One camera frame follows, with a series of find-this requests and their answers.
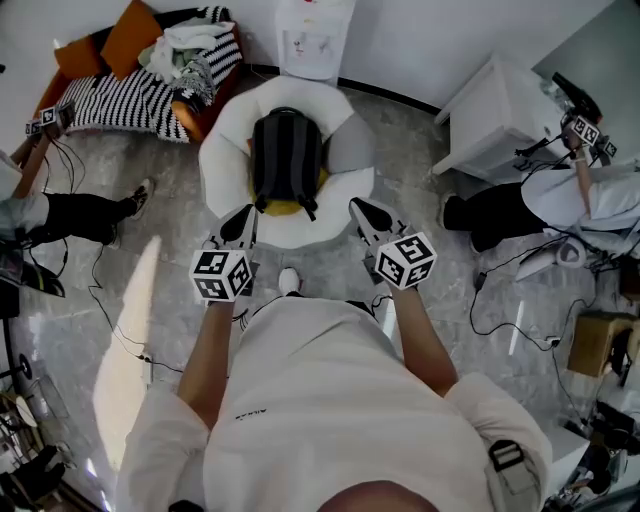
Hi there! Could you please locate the person's white t-shirt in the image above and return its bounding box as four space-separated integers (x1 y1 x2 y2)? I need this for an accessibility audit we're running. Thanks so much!
115 297 554 512

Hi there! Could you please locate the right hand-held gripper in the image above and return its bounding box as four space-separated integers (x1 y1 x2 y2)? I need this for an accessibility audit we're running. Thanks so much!
348 197 439 292

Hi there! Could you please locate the yellow seat cushion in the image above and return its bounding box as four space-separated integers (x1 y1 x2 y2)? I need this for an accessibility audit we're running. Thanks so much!
252 167 331 217

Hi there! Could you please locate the person's right forearm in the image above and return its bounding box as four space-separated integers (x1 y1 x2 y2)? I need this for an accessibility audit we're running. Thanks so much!
389 285 459 397

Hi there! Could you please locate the large orange couch cushion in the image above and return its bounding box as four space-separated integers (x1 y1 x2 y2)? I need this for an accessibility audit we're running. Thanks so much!
99 0 165 82

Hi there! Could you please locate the person's left forearm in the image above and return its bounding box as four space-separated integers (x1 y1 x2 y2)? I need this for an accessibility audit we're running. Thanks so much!
177 299 235 429

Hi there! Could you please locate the pile of white clothes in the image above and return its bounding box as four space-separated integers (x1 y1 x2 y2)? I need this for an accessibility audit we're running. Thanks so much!
137 19 236 101

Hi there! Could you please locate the white round beanbag chair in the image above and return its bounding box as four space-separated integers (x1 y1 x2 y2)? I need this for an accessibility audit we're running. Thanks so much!
198 74 376 251

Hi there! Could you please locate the black white striped blanket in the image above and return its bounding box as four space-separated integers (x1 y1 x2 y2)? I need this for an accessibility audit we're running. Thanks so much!
57 4 245 145

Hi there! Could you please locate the person's left white shoe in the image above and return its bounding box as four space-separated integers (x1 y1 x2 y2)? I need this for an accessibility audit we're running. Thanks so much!
278 267 302 296

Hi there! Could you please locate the grey shoulder strap buckle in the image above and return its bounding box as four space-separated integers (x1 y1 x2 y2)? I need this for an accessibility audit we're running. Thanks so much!
487 439 526 474

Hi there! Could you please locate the small orange couch cushion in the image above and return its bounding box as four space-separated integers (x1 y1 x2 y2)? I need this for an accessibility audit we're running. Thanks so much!
53 34 106 80

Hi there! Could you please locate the cardboard box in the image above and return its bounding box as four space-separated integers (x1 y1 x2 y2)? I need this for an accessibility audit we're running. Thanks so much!
567 310 640 379

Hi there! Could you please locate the white cabinet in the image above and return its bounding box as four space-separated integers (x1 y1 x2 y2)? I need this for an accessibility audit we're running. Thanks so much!
432 52 576 184

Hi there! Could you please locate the grey white appliance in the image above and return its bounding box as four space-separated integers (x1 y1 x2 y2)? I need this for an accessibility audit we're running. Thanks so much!
514 238 586 282

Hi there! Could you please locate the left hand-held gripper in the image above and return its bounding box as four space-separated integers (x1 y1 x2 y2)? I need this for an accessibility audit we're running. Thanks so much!
188 203 260 304

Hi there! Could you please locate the white water dispenser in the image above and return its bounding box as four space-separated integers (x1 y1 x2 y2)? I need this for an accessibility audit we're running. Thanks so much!
273 0 357 87

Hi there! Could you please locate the black backpack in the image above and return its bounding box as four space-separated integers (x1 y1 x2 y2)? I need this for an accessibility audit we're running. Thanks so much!
249 106 324 222

